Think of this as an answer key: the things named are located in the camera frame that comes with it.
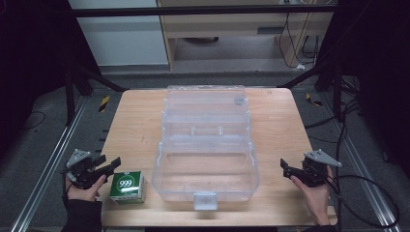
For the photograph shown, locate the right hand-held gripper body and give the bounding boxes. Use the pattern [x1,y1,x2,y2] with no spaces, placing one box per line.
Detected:
[288,148,343,189]

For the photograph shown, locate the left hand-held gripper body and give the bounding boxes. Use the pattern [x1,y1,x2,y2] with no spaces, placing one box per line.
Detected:
[62,148,108,190]

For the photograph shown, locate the person's left hand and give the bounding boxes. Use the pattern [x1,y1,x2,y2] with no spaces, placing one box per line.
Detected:
[65,173,107,203]

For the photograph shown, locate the person's right hand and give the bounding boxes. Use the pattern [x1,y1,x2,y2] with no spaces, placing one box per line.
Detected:
[289,164,335,226]

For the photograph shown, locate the green and white carton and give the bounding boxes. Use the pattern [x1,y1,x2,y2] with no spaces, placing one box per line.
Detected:
[108,170,148,206]

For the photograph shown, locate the yellow black striped tape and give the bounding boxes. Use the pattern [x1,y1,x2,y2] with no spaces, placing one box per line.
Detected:
[98,94,111,113]
[305,92,324,107]

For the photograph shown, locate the black metal stand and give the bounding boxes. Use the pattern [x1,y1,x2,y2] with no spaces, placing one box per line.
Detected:
[62,66,129,128]
[278,61,347,124]

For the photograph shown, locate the clear plastic storage box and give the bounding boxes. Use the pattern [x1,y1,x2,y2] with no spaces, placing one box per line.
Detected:
[151,84,261,212]

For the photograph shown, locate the black curtain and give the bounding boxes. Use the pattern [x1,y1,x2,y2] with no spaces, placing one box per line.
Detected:
[317,0,410,180]
[0,0,101,159]

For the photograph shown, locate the white cabinet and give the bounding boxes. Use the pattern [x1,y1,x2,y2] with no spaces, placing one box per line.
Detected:
[67,0,170,68]

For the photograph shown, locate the aluminium floor rail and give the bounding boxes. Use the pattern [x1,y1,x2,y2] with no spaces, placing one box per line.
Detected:
[320,93,402,232]
[9,98,89,232]

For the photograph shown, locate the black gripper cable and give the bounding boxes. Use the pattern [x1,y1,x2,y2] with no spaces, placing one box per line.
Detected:
[324,173,401,229]

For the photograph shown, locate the thin black floor cable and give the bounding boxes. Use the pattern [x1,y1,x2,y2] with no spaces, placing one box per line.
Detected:
[19,110,47,131]

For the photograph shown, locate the black hanging cables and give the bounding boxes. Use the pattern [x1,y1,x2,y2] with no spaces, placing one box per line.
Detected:
[278,12,323,70]

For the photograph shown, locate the black horizontal frame bar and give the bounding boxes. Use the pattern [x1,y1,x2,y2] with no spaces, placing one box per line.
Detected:
[71,4,338,17]

